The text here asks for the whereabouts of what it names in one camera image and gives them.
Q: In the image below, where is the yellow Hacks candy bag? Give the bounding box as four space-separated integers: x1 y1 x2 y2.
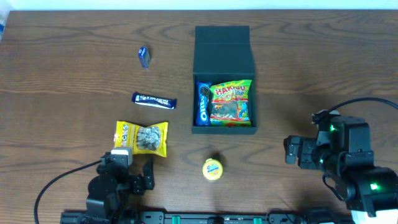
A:
114 121 169 157

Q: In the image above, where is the yellow Mentos gum bottle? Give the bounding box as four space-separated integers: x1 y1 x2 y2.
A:
202 159 223 181

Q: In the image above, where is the green Haribo gummy bag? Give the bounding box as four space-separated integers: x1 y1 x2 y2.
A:
210 80 252 126

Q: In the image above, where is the blue Oreo cookie pack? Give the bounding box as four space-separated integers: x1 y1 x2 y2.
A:
195 81 211 126

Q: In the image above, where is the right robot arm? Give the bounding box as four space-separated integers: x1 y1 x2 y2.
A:
284 115 397 218

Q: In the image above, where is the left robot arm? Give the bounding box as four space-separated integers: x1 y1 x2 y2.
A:
80 155 155 224

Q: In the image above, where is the dark blue chocolate bar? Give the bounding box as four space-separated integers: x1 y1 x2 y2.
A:
131 92 177 110

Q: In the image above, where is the dark green open box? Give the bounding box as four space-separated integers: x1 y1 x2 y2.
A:
192 26 257 135

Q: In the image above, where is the small blue cardboard box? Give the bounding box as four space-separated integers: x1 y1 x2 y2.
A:
138 46 151 69

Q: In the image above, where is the white blue object at edge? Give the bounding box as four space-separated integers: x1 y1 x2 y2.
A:
0 6 9 40

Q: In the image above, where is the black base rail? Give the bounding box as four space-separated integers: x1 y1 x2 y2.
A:
60 208 354 224

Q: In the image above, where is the right black cable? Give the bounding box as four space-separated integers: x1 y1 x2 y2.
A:
328 96 398 113

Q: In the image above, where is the black cable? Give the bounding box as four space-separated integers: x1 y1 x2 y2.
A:
328 96 398 113
33 160 102 224

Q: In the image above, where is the left black cable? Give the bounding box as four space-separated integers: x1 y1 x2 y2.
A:
33 160 102 224

